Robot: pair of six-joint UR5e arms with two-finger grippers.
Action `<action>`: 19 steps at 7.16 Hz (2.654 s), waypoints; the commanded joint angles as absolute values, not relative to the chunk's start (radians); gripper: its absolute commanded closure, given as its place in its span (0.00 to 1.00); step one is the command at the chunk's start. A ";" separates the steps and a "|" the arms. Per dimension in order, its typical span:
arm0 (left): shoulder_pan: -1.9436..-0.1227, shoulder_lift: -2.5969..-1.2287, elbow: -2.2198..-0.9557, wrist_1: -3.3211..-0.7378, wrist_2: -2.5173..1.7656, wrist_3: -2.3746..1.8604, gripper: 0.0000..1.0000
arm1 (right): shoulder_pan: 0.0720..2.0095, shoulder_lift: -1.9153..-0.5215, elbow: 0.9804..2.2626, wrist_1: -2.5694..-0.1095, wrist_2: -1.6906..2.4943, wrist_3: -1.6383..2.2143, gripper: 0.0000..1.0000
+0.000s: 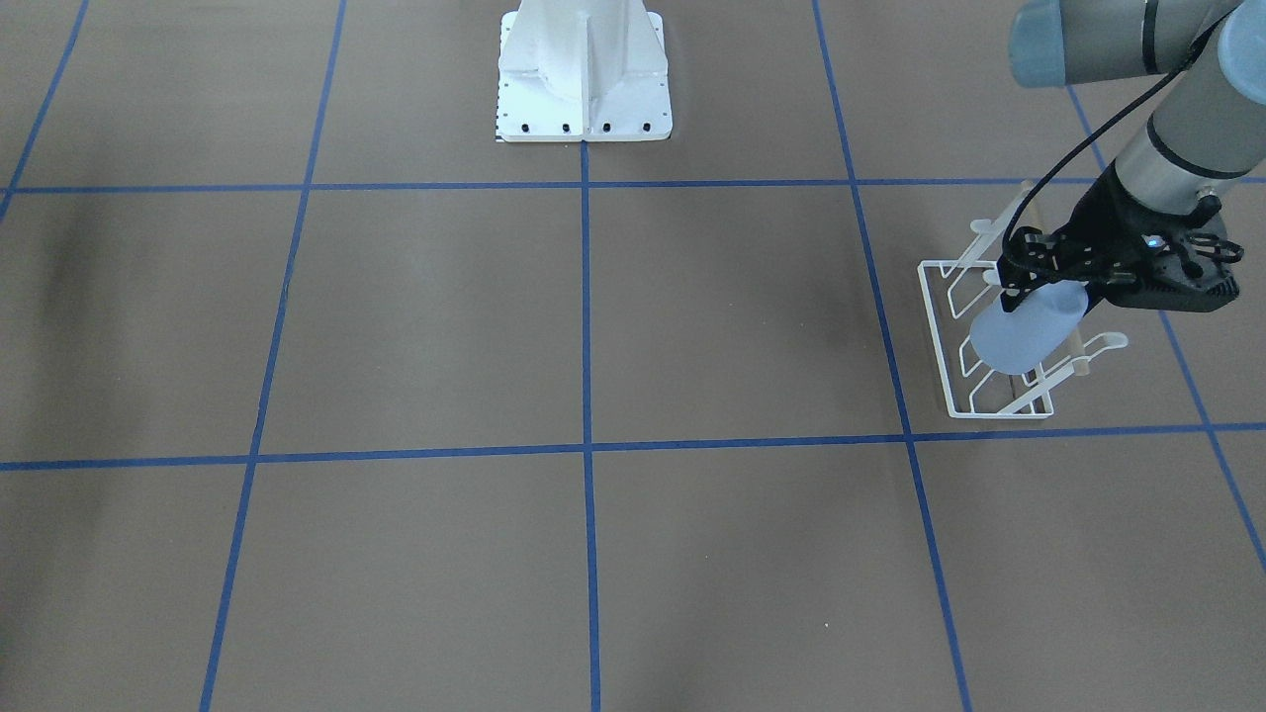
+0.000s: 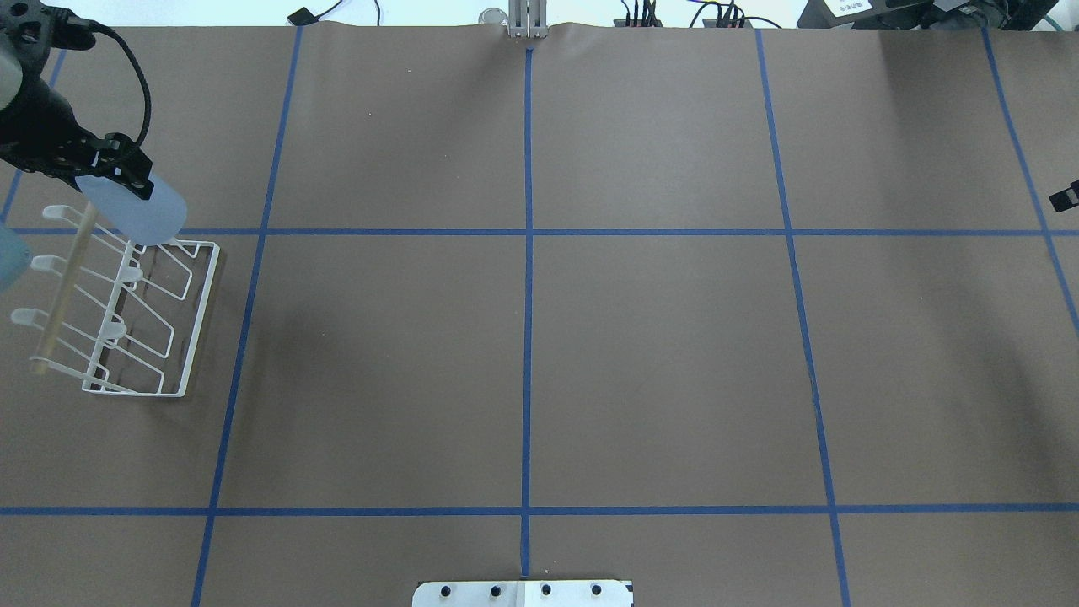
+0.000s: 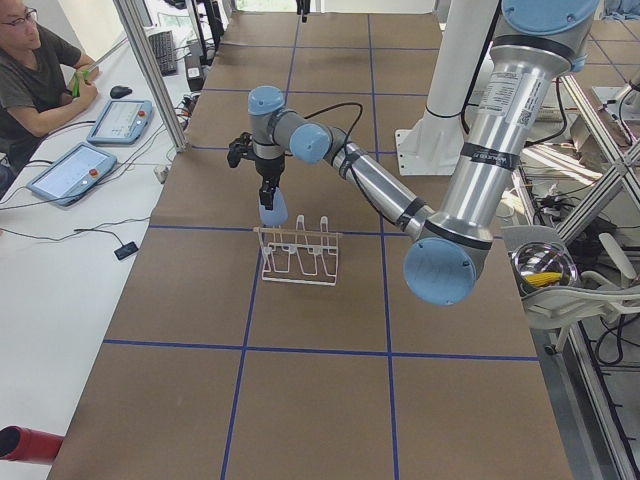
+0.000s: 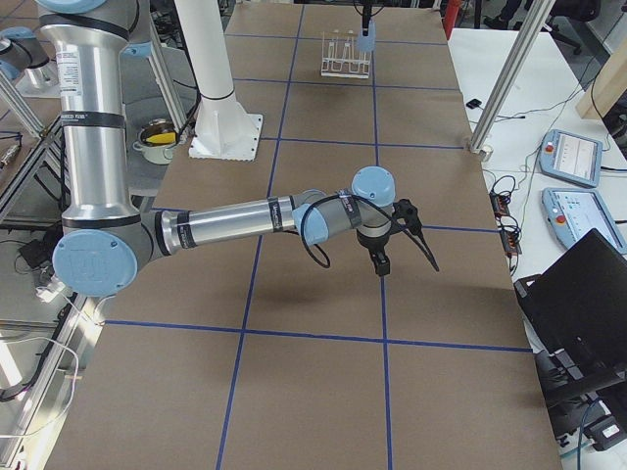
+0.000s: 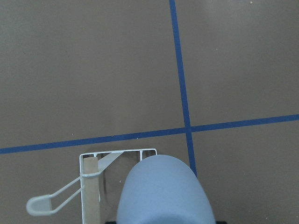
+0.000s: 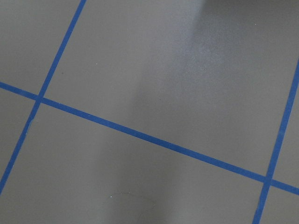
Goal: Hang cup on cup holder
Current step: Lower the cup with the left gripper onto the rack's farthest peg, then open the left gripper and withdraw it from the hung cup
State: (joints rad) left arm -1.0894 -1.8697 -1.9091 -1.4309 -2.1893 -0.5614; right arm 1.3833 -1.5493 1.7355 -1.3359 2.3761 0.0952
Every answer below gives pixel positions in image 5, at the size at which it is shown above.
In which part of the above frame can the light blue plastic cup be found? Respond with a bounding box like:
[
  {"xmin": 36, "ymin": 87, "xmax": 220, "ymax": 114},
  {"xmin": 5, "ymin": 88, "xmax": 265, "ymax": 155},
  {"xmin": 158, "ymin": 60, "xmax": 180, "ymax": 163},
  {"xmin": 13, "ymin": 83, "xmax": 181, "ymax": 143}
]
[{"xmin": 116, "ymin": 154, "xmax": 216, "ymax": 224}]

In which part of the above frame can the white wire cup holder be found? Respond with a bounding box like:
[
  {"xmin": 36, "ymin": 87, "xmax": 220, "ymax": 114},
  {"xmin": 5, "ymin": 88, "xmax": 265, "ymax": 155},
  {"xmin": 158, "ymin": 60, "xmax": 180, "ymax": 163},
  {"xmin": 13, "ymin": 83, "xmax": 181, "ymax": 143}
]
[{"xmin": 26, "ymin": 148, "xmax": 157, "ymax": 224}]

